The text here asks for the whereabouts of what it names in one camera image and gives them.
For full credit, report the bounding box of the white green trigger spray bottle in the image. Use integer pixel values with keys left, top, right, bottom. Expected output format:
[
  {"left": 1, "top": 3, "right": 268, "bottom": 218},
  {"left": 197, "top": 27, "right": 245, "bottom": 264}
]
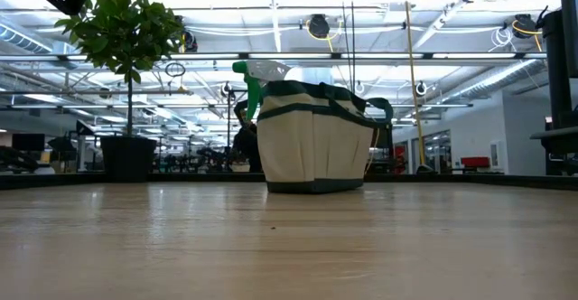
[{"left": 232, "top": 60, "right": 293, "bottom": 123}]

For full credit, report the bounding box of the cream canvas green-trimmed gardening bag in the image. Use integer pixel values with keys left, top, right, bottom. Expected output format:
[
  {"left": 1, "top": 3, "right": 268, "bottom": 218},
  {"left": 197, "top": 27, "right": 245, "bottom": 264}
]
[{"left": 233, "top": 80, "right": 395, "bottom": 195}]

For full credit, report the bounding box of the green leafy potted tree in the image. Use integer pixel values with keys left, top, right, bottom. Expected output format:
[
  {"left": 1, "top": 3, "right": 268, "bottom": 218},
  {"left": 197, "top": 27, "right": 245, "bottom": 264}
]
[{"left": 53, "top": 0, "right": 186, "bottom": 137}]

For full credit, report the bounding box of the black background monitor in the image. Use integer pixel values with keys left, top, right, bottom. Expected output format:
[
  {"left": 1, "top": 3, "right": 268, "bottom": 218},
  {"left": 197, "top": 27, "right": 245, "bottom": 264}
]
[{"left": 11, "top": 133, "right": 46, "bottom": 153}]

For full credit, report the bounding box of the black plant pot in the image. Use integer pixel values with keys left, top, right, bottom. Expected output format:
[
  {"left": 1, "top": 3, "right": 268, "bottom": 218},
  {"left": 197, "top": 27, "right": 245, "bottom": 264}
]
[{"left": 99, "top": 135, "right": 158, "bottom": 183}]

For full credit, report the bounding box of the person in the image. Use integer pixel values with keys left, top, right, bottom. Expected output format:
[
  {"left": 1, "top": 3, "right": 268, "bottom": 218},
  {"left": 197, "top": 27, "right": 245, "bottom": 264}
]
[{"left": 232, "top": 124, "right": 263, "bottom": 173}]

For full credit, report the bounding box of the red box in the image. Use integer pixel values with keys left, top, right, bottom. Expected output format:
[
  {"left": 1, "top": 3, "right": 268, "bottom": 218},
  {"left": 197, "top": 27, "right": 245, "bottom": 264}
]
[{"left": 460, "top": 156, "right": 491, "bottom": 169}]

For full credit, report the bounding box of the black equipment stand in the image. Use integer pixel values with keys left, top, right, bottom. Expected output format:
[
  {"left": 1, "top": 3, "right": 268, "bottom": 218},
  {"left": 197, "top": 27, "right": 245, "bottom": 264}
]
[{"left": 530, "top": 0, "right": 578, "bottom": 177}]

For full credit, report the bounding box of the black ceiling cord reel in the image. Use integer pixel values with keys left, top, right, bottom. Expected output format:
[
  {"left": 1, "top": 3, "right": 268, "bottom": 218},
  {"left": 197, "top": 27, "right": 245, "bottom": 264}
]
[
  {"left": 512, "top": 13, "right": 544, "bottom": 40},
  {"left": 182, "top": 28, "right": 200, "bottom": 53},
  {"left": 308, "top": 14, "right": 331, "bottom": 40}
]

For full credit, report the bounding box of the black aluminium table frame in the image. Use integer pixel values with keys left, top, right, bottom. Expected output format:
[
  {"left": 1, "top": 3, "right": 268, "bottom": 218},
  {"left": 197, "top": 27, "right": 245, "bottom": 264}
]
[{"left": 0, "top": 171, "right": 578, "bottom": 192}]

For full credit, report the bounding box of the yellow hanging power cord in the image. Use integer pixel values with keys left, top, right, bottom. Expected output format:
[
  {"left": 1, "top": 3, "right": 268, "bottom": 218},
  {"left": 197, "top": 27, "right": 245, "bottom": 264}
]
[{"left": 402, "top": 0, "right": 428, "bottom": 170}]

